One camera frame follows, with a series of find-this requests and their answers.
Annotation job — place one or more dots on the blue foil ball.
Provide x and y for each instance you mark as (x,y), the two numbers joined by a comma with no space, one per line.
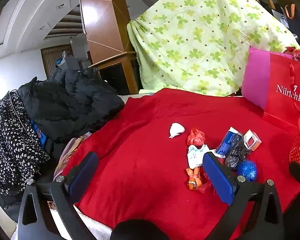
(247,171)

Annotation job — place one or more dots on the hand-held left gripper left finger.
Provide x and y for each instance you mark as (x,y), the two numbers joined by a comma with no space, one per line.
(83,175)

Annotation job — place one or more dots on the green clover print quilt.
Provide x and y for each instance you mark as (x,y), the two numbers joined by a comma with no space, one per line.
(202,30)

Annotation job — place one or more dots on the blue toothpaste box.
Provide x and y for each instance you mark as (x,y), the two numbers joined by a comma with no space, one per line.
(226,142)

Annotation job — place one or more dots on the white tissue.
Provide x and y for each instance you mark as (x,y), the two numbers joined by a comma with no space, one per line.
(176,130)

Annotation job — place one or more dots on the brown lattice door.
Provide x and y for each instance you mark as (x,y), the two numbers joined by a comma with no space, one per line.
(50,60)

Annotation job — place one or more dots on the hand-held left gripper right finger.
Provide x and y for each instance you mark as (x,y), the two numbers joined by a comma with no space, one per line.
(218,177)

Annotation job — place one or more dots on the red plastic bag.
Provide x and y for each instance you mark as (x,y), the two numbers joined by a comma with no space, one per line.
(298,55)
(196,137)

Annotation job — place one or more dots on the black white floral garment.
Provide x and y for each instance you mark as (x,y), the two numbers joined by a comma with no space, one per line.
(12,142)

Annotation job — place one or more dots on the striped cloth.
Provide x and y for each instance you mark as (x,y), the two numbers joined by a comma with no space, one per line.
(70,150)

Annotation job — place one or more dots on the red and pink paper bag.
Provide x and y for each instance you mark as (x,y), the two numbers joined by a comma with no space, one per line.
(282,80)

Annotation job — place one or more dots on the orange snack wrapper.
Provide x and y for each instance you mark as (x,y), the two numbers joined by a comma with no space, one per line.
(193,177)

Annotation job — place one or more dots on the black puffer jacket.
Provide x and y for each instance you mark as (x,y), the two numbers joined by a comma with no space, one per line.
(70,105)

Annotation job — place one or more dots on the small red white box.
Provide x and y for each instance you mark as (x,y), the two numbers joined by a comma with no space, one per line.
(252,141)

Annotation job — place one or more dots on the black plastic bag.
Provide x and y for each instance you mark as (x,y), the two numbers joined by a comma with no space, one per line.
(236,152)

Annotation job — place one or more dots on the white blue wrapper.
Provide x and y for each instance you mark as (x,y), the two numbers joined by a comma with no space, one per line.
(195,155)

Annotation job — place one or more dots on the wooden pillar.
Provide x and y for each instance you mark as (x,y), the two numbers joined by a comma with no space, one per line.
(102,17)

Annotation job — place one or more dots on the blue cloth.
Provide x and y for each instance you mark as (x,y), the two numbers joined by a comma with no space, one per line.
(38,133)

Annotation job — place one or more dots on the red fleece blanket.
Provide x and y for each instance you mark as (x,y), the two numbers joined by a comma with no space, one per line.
(145,135)

